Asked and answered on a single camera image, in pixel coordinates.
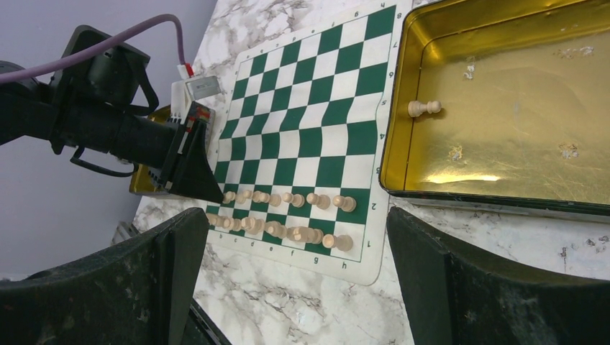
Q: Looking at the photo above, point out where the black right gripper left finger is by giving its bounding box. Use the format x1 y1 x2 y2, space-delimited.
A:
1 208 209 344

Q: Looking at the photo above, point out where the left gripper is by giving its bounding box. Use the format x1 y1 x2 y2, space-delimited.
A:
159 101 224 203

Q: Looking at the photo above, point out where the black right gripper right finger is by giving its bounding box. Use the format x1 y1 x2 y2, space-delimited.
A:
386 207 609 344

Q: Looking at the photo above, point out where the fourteenth light chess pawn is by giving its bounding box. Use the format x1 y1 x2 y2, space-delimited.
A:
222 191 237 204

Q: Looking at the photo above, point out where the thirteenth light chess pawn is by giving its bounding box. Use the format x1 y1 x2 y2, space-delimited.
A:
235 192 247 204

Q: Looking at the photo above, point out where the eleventh light chess piece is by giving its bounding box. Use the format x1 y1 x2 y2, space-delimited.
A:
216 216 233 230

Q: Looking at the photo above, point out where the twelfth light chess pawn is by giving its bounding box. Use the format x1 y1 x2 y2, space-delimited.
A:
242 190 261 203

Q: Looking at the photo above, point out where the gold tin with light pieces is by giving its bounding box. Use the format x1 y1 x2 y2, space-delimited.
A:
378 1 609 221

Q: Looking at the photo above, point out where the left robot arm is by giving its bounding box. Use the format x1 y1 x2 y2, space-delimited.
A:
1 25 224 203

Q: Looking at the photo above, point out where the green white chess board mat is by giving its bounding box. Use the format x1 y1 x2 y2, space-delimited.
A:
205 1 411 285

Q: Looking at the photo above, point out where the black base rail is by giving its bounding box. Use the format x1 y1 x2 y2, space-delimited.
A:
181 299 232 345

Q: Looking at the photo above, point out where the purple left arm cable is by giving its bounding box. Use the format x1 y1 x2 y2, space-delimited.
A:
0 13 188 87

